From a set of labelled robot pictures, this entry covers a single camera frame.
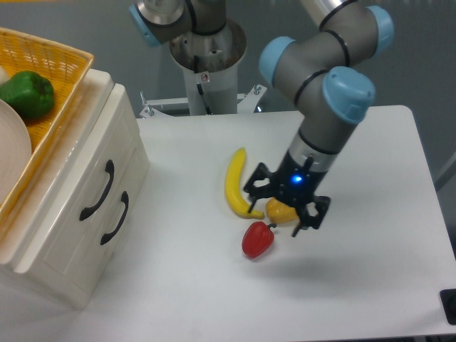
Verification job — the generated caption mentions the green toy bell pepper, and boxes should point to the green toy bell pepper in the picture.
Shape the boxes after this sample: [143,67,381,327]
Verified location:
[1,71,54,120]

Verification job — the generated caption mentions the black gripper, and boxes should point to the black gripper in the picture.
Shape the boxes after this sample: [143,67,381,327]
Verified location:
[244,152,331,237]

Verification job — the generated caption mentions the yellow toy banana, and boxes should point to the yellow toy banana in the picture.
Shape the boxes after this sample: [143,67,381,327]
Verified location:
[224,147,264,219]

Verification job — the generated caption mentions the black top drawer handle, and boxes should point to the black top drawer handle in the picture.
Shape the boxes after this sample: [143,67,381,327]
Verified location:
[79,159,115,221]

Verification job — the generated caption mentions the beige round plate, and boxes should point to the beige round plate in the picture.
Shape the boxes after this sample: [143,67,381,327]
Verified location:
[0,101,31,202]

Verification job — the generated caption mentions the red toy bell pepper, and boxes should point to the red toy bell pepper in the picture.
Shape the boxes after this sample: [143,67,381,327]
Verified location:
[242,222,276,259]

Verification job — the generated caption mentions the white drawer cabinet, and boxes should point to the white drawer cabinet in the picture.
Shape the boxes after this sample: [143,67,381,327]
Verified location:
[1,70,150,309]

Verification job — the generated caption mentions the yellow toy bell pepper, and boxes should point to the yellow toy bell pepper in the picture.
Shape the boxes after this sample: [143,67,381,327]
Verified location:
[265,198,299,224]

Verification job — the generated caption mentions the black object at table edge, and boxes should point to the black object at table edge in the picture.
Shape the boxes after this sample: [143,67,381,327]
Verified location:
[440,289,456,326]

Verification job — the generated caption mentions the black drawer handle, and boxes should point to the black drawer handle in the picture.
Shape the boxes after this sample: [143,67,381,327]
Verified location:
[79,159,115,221]
[100,191,130,246]

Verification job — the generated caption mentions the white round object in basket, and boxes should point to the white round object in basket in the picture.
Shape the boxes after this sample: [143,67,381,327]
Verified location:
[0,67,10,86]

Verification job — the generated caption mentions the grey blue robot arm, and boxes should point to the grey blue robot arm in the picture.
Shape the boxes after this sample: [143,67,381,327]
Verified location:
[130,1,395,230]

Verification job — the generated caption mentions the white lower drawer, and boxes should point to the white lower drawer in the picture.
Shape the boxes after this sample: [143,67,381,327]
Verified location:
[42,149,150,310]

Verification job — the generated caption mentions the yellow plastic basket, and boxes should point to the yellow plastic basket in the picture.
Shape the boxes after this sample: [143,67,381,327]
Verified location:
[1,28,93,222]

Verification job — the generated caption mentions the black lower drawer handle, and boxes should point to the black lower drawer handle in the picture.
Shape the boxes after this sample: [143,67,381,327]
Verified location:
[100,191,130,246]

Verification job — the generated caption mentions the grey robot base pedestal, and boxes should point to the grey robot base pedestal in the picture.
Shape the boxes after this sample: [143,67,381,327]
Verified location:
[170,19,247,115]

